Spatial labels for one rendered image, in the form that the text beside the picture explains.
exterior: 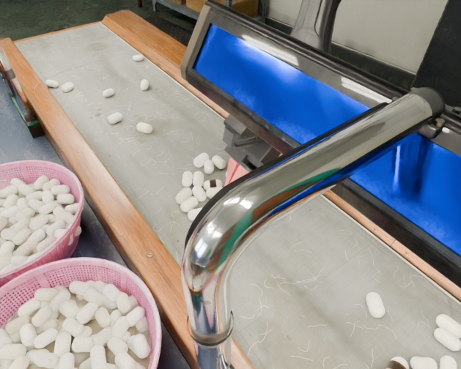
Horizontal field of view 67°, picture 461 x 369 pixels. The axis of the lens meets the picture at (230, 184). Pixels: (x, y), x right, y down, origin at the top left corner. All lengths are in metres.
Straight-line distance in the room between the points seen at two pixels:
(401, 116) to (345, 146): 0.04
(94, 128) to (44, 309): 0.44
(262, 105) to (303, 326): 0.34
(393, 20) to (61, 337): 2.51
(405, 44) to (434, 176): 2.45
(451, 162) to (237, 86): 0.18
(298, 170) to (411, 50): 2.52
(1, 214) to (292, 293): 0.52
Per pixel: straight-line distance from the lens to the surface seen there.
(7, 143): 1.05
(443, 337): 0.58
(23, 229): 0.71
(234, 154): 0.61
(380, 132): 0.19
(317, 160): 0.16
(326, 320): 0.55
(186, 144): 0.78
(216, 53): 0.35
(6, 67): 0.96
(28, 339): 0.58
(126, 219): 0.62
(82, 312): 0.57
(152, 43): 1.19
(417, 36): 2.63
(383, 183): 0.24
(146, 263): 0.56
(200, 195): 0.64
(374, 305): 0.55
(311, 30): 0.64
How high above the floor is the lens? 1.22
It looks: 45 degrees down
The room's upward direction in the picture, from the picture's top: straight up
